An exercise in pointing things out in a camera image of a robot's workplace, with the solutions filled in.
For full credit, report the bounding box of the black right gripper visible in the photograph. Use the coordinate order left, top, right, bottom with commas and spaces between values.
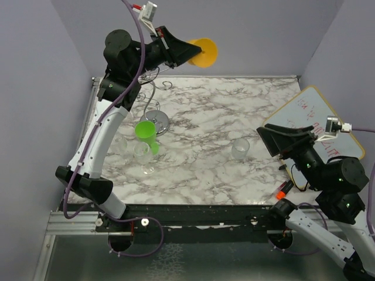
256, 122, 328, 189

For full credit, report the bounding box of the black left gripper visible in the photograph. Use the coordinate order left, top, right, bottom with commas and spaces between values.
128, 24, 201, 78

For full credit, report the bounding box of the orange plastic wine glass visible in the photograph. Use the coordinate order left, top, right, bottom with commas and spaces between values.
188, 38, 219, 68

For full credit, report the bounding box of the green plastic wine glass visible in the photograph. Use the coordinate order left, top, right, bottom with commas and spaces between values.
134, 121, 159, 155

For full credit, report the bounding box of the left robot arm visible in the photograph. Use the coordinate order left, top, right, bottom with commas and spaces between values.
55, 26, 203, 231

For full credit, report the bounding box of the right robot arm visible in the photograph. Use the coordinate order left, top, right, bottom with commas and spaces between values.
257, 124, 374, 280

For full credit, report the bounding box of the chrome wine glass rack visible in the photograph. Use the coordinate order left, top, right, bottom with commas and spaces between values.
136, 67, 173, 136

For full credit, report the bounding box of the clear wine glass front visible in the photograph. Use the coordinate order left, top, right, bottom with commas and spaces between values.
134, 142, 155, 174

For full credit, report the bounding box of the red marker pen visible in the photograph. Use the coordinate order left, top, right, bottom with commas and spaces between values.
276, 180, 294, 200

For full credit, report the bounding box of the clear tumbler right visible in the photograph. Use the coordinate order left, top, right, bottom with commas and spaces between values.
231, 138, 250, 160

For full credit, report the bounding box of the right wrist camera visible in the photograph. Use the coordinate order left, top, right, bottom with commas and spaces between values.
316, 116, 352, 142

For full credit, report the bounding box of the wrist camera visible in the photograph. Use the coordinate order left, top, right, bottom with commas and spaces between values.
316, 116, 352, 142
138, 1, 158, 36

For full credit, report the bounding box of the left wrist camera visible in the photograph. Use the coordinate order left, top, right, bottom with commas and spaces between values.
138, 1, 158, 36

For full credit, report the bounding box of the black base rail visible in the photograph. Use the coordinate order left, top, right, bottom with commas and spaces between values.
57, 201, 294, 244

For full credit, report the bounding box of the aluminium frame rail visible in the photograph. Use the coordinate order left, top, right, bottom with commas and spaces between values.
43, 210, 361, 238

